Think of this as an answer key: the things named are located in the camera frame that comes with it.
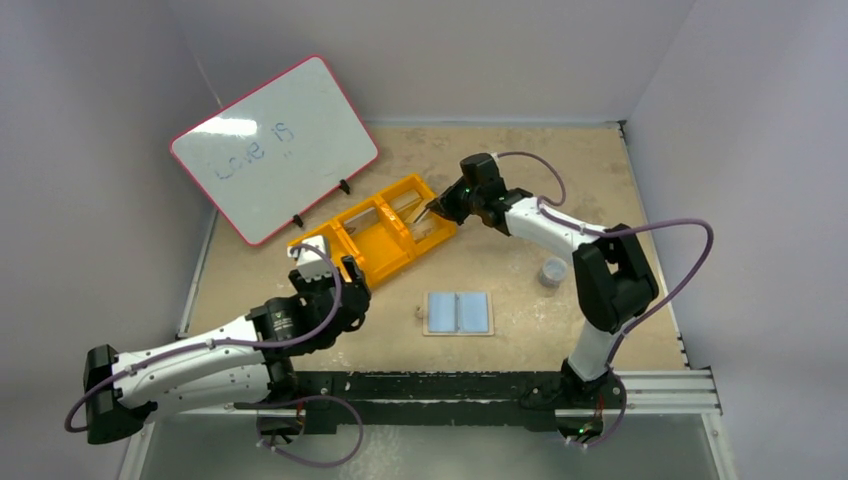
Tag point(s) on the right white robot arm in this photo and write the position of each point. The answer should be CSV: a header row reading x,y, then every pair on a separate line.
x,y
614,281

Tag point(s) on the yellow plastic compartment tray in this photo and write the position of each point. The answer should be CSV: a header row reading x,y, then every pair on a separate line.
x,y
388,247

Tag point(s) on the card in middle compartment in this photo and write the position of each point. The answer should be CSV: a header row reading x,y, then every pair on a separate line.
x,y
361,221

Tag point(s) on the cards in right compartment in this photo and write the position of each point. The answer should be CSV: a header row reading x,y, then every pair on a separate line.
x,y
411,208

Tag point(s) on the black whiteboard stand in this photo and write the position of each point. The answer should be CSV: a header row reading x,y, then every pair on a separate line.
x,y
342,186

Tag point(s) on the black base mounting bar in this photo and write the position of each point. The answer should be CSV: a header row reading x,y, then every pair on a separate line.
x,y
537,401

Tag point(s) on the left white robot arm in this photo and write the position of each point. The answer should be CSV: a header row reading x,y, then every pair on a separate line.
x,y
247,360

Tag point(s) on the white board with pink frame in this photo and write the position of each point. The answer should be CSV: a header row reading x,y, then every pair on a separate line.
x,y
268,157

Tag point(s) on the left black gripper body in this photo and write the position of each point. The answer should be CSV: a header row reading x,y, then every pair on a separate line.
x,y
334,282

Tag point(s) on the small clear plastic cup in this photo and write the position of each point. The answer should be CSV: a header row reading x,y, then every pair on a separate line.
x,y
552,273

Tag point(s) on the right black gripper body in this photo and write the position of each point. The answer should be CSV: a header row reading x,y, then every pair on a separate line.
x,y
448,203

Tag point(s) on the aluminium rail frame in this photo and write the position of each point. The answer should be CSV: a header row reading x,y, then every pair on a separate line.
x,y
467,276

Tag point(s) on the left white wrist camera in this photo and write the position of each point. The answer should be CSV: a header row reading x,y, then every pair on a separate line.
x,y
312,258

